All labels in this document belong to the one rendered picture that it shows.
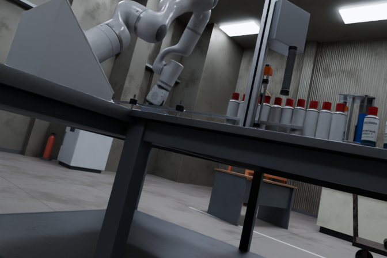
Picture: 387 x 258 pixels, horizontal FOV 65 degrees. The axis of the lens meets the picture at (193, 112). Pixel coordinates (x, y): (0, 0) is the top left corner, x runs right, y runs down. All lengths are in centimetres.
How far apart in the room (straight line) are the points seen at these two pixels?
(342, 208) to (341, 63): 481
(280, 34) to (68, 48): 85
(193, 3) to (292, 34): 46
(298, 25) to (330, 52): 845
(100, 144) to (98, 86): 574
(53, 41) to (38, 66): 8
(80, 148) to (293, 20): 555
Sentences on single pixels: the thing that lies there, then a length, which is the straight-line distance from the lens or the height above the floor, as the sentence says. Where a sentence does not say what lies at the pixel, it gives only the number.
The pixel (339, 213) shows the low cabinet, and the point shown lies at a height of 40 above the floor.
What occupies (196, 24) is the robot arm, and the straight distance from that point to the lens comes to 165.
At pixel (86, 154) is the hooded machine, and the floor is 34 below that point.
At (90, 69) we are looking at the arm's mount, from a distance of 93.
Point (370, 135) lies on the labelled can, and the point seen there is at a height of 97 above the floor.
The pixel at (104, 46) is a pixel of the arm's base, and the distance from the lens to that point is 112.
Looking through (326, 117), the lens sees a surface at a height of 102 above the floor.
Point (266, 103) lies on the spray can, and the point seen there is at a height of 104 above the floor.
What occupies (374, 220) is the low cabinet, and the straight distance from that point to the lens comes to 597.
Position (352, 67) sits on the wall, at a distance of 953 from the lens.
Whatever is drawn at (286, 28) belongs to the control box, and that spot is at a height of 135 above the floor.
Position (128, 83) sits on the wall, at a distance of 776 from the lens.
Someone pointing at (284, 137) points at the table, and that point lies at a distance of 71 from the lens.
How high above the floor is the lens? 73
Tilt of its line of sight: 9 degrees up
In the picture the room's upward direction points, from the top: 13 degrees clockwise
